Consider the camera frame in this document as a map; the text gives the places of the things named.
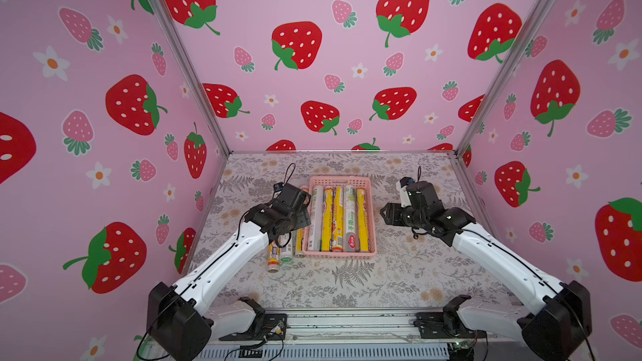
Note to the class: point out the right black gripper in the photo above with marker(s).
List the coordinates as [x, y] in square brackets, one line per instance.
[394, 213]

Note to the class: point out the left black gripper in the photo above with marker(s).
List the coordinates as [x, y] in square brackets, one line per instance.
[302, 208]

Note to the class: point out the white green wrap roll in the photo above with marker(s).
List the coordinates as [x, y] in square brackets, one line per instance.
[286, 246]

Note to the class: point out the white grape wrap roll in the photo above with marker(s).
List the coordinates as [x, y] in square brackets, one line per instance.
[350, 228]

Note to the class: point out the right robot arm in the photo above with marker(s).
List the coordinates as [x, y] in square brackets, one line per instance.
[553, 318]

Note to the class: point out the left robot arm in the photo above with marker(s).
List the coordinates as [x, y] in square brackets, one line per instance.
[176, 314]

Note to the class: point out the pink plastic basket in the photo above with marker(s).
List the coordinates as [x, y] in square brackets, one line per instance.
[357, 182]

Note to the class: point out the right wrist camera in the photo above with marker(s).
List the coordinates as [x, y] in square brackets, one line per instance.
[401, 186]

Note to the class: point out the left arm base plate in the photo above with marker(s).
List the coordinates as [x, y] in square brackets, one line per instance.
[268, 326]

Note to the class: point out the aluminium frame rail front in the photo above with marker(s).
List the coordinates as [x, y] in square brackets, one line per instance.
[353, 334]

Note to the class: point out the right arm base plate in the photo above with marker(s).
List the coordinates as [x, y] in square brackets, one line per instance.
[437, 325]

